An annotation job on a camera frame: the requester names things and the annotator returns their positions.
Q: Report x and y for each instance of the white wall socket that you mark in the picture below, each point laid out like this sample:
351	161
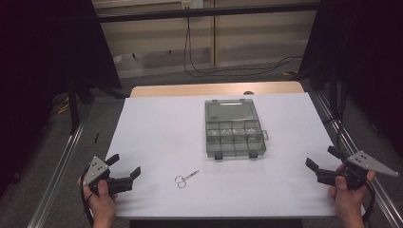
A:
192	3

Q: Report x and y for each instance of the black curtain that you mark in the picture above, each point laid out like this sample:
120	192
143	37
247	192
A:
38	63
364	47

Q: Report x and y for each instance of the white table sheet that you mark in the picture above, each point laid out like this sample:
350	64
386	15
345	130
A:
158	142

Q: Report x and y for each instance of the person's left hand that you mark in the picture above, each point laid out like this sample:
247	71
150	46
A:
103	204

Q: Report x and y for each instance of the small silver scissors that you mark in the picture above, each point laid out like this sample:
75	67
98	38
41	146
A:
181	181

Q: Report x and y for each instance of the small black floor object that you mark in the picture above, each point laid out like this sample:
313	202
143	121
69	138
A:
96	138

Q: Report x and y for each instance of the grey clear plastic organizer box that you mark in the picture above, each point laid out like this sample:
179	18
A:
234	126

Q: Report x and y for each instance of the black horizontal bar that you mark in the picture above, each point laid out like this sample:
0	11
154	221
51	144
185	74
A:
221	12

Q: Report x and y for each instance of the wooden table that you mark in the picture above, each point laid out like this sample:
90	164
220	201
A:
190	90

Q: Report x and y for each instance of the small brown round object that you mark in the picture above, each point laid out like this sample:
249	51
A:
248	92

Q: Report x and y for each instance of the aluminium floor rail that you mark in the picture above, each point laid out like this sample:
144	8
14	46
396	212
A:
343	139
60	167

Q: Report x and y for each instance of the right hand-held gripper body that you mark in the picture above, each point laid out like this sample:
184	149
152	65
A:
364	163

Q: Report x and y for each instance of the black metal stand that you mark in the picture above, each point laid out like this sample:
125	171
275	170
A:
74	110

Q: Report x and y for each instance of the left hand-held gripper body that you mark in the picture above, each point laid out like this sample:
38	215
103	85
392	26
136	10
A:
96	169

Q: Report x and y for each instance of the person's right hand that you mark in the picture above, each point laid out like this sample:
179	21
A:
348	201

